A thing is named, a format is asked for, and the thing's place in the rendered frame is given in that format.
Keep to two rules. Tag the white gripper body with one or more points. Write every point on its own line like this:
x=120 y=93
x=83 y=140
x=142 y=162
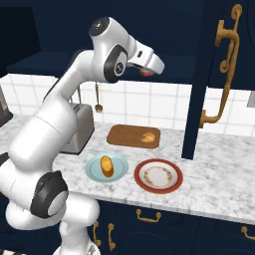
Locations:
x=155 y=63

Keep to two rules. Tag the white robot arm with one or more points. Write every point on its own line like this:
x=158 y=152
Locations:
x=50 y=132

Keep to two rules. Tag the golden croissant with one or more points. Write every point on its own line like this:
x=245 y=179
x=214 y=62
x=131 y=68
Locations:
x=148 y=137

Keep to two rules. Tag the wooden cutting board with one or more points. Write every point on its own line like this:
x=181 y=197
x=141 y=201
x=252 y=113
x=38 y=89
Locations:
x=127 y=135

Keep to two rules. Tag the navy base cabinet door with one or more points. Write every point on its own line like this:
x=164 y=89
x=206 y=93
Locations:
x=108 y=212

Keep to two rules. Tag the hanging brown fork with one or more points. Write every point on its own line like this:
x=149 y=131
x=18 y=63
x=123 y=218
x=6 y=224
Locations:
x=98 y=107

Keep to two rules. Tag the silver toaster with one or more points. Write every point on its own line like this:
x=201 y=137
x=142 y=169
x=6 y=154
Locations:
x=81 y=127

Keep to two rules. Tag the light blue plate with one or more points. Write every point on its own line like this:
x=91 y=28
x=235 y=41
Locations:
x=119 y=167

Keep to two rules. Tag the red rimmed white plate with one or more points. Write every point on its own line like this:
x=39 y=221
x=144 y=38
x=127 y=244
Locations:
x=158 y=176

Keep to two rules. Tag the golden bread roll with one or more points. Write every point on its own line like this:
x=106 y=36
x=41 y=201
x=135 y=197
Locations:
x=106 y=166

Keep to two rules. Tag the navy drawer front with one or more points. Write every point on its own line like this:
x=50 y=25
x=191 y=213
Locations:
x=172 y=220

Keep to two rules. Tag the dark countertop appliance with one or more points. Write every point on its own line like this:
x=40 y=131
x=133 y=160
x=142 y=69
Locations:
x=4 y=111

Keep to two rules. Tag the navy wall cabinet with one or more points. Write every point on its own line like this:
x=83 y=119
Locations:
x=176 y=36

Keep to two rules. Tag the navy wall cabinet door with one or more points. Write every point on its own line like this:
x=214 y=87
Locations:
x=196 y=83

